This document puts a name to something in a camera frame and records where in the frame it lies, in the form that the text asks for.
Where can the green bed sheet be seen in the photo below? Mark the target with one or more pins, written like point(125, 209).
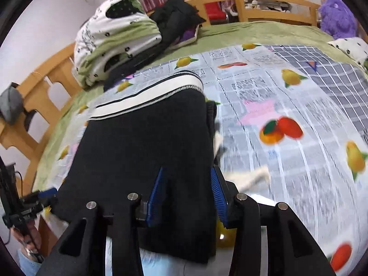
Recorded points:
point(244, 33)

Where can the person's left forearm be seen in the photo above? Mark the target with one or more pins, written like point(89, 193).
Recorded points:
point(27, 263)

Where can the purple white cloth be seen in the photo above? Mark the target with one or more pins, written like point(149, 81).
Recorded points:
point(188, 34)

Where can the white floral pillow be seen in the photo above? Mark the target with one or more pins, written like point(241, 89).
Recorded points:
point(350, 46)

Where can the white green floral quilt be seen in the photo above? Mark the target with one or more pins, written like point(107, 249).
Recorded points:
point(95, 49)

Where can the fruit print plastic tablecloth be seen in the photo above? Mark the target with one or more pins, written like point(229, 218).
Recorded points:
point(302, 178)

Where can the grey checked cloth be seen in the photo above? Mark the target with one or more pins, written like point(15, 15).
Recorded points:
point(339, 77)

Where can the red chair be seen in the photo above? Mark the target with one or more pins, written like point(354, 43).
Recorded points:
point(214, 10)

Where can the black garment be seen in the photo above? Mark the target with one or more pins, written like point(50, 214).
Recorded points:
point(123, 69)

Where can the person's left hand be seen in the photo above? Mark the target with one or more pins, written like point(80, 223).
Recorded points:
point(33, 237)

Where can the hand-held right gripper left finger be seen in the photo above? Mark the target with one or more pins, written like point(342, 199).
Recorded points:
point(155, 198)

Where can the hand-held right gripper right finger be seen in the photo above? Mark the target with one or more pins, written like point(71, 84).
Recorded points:
point(220, 198)

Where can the wooden bed frame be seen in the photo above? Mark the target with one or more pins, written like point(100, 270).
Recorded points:
point(51, 74)

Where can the pile of black clothes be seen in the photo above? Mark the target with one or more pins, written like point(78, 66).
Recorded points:
point(175, 14)

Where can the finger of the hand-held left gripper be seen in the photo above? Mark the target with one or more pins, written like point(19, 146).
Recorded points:
point(47, 193)

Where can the purple plush toy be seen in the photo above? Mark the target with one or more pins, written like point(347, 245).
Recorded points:
point(336, 17)

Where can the black pants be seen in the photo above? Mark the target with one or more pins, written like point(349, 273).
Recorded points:
point(138, 138)

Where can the dark equipment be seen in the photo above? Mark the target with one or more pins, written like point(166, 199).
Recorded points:
point(7, 178)

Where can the light blue cloth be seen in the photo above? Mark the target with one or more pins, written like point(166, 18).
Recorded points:
point(172, 267)

